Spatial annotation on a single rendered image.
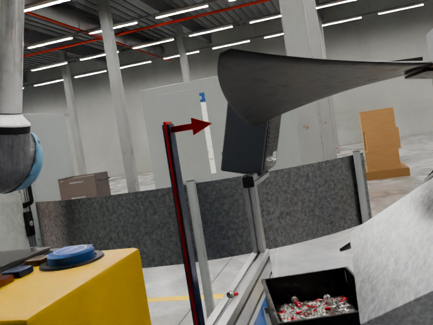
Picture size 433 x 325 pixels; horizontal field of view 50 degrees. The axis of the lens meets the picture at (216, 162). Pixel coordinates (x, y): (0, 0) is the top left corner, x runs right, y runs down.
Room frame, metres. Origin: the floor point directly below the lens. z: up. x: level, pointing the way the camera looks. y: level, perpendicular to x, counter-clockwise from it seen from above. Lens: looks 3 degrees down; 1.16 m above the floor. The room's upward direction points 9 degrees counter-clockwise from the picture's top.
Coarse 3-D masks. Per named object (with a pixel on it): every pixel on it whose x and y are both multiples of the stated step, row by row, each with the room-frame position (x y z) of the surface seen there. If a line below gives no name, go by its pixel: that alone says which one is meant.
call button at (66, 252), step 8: (64, 248) 0.41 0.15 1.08; (72, 248) 0.40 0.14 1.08; (80, 248) 0.40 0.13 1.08; (88, 248) 0.39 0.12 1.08; (48, 256) 0.39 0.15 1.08; (56, 256) 0.38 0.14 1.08; (64, 256) 0.38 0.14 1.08; (72, 256) 0.38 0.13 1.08; (80, 256) 0.38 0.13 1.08; (88, 256) 0.39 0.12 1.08; (48, 264) 0.39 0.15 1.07; (56, 264) 0.38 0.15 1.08; (64, 264) 0.38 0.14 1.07
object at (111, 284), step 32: (96, 256) 0.40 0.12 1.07; (128, 256) 0.40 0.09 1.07; (0, 288) 0.34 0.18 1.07; (32, 288) 0.33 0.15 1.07; (64, 288) 0.32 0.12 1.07; (96, 288) 0.34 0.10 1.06; (128, 288) 0.39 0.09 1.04; (0, 320) 0.27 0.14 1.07; (32, 320) 0.27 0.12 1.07; (64, 320) 0.30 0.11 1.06; (96, 320) 0.33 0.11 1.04; (128, 320) 0.38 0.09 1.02
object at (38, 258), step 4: (36, 256) 0.42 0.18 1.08; (40, 256) 0.41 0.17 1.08; (44, 256) 0.41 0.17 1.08; (28, 260) 0.40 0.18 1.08; (32, 260) 0.40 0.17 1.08; (36, 260) 0.40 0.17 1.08; (40, 260) 0.40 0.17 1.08; (44, 260) 0.40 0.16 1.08; (24, 264) 0.40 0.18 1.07; (28, 264) 0.40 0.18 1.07; (32, 264) 0.40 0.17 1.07; (36, 264) 0.40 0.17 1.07; (40, 264) 0.40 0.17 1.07
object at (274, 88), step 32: (224, 64) 0.50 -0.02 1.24; (256, 64) 0.49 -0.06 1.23; (288, 64) 0.49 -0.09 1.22; (320, 64) 0.49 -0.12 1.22; (352, 64) 0.48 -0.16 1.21; (384, 64) 0.48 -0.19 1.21; (416, 64) 0.48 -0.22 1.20; (256, 96) 0.60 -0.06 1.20; (288, 96) 0.61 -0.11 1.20; (320, 96) 0.62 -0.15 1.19
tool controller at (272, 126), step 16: (240, 128) 1.19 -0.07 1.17; (256, 128) 1.18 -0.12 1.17; (272, 128) 1.25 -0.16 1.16; (224, 144) 1.21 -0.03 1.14; (240, 144) 1.19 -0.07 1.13; (256, 144) 1.18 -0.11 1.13; (272, 144) 1.27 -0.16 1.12; (224, 160) 1.21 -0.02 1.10; (240, 160) 1.20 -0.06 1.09; (256, 160) 1.18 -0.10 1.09; (272, 160) 1.21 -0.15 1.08
